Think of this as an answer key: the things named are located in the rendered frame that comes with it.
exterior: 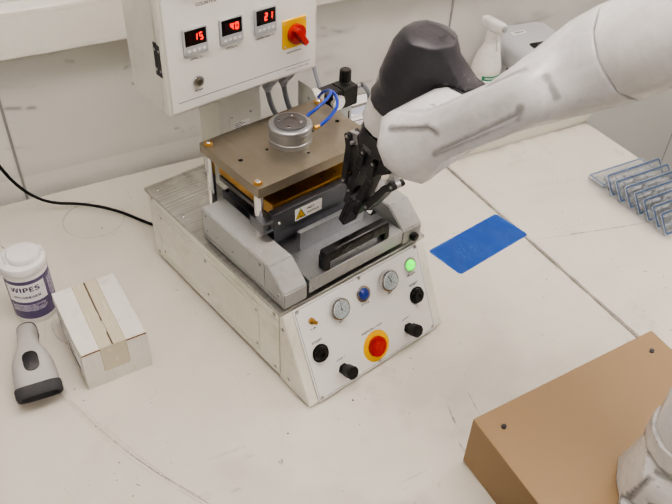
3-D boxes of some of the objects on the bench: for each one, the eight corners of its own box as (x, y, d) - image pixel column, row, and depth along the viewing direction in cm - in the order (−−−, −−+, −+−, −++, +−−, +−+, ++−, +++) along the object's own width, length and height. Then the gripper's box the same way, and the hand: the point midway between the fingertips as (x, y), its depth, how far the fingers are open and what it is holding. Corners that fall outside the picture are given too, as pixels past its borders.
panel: (318, 402, 133) (291, 311, 126) (434, 327, 148) (415, 242, 141) (325, 405, 131) (297, 313, 125) (442, 329, 146) (423, 243, 140)
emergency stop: (368, 359, 139) (363, 340, 138) (384, 349, 141) (379, 330, 140) (374, 361, 138) (369, 342, 136) (389, 351, 140) (385, 332, 138)
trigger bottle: (459, 101, 210) (472, 16, 194) (481, 94, 214) (496, 10, 198) (478, 114, 205) (494, 28, 189) (501, 108, 208) (518, 22, 192)
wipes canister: (10, 301, 150) (-9, 245, 140) (54, 288, 153) (38, 232, 143) (18, 330, 144) (-2, 272, 134) (64, 315, 147) (48, 259, 138)
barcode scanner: (1, 340, 142) (-10, 310, 137) (44, 327, 145) (34, 297, 140) (22, 418, 128) (10, 388, 123) (68, 401, 131) (59, 372, 126)
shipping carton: (60, 324, 145) (50, 291, 140) (125, 304, 150) (118, 271, 145) (83, 391, 133) (73, 358, 127) (153, 367, 138) (147, 333, 132)
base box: (157, 254, 162) (147, 191, 151) (292, 193, 181) (292, 133, 170) (309, 409, 132) (310, 343, 121) (453, 316, 151) (465, 252, 140)
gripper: (343, 104, 110) (308, 199, 129) (397, 166, 106) (353, 255, 125) (380, 89, 114) (341, 184, 133) (434, 148, 110) (385, 238, 129)
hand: (352, 207), depth 126 cm, fingers closed
